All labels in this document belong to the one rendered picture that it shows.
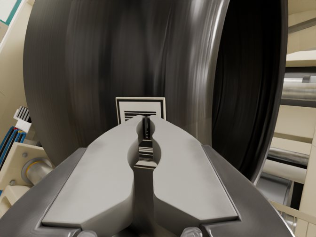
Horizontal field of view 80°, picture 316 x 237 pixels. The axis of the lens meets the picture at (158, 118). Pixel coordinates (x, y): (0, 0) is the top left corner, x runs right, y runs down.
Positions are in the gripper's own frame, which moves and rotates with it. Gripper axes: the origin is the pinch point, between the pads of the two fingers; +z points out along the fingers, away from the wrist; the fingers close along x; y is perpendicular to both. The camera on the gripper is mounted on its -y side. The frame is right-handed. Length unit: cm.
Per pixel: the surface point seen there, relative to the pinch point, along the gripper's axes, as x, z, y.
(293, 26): 49, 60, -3
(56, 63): -9.4, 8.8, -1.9
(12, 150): -29.3, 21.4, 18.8
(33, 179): -24.0, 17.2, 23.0
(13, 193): -26.9, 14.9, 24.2
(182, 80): 2.9, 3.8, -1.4
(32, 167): -25.9, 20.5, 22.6
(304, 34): 51, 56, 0
